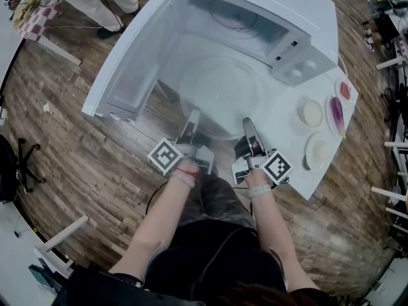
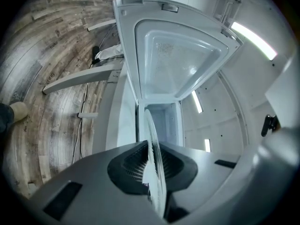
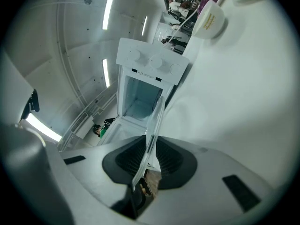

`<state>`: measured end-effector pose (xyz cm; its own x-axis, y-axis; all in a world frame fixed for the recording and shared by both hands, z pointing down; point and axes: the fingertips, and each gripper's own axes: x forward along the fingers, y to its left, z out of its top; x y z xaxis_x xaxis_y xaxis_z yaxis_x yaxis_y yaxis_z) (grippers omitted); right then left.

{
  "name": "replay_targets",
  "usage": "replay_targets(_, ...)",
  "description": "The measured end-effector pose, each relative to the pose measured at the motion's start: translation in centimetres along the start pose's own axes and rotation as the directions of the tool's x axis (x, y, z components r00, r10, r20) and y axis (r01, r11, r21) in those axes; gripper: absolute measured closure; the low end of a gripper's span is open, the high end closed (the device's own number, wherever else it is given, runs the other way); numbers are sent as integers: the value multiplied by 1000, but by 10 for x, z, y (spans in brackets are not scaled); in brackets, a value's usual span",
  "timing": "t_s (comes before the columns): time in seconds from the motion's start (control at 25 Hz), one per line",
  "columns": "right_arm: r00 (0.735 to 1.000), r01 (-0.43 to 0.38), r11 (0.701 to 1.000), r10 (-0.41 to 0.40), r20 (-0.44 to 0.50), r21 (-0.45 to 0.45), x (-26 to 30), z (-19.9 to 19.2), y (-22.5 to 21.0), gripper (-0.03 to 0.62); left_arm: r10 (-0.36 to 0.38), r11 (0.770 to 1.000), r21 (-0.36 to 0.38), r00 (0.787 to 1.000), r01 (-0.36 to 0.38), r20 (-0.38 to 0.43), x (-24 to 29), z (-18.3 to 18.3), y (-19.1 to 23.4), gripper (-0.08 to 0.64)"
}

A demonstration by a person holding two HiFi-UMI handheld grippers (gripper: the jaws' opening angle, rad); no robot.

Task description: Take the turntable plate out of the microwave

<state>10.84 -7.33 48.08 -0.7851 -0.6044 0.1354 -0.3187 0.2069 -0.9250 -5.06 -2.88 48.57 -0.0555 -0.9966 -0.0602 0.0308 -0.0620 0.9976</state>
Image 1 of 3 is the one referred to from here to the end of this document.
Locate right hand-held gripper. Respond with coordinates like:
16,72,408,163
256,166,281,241
231,117,293,187

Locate purple eggplant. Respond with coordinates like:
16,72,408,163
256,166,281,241
330,97,346,137

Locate microwave roller ring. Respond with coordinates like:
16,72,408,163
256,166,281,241
211,1,259,33

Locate white plate with red food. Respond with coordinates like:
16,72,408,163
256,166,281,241
335,77,355,105

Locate red white checkered cloth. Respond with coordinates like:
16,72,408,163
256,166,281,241
13,0,65,42

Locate pale round bun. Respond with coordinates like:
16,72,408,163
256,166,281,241
313,141,330,161

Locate person's left forearm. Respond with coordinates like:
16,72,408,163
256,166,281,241
109,166,201,279

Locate black office chair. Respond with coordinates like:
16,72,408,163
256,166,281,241
0,133,43,204

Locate person's dark patterned trousers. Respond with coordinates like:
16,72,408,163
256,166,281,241
180,167,258,234

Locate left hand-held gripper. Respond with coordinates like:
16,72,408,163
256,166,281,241
147,108,215,177

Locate white wrist band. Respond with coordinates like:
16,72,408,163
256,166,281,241
248,184,273,199

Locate clear glass turntable plate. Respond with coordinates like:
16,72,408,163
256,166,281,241
177,55,266,142

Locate person's black shirt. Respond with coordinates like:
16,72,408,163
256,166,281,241
65,218,323,306

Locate white plate with eggplant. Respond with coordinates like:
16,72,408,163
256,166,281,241
324,95,349,139

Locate white plate with bun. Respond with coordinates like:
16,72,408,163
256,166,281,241
303,131,332,171

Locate white microwave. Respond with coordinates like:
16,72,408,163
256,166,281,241
81,0,339,127

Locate person's right forearm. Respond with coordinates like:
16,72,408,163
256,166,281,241
245,170,320,295

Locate white table leg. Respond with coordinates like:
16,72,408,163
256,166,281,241
37,36,82,67
40,214,91,253

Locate black cable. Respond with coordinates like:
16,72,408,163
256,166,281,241
145,183,170,218

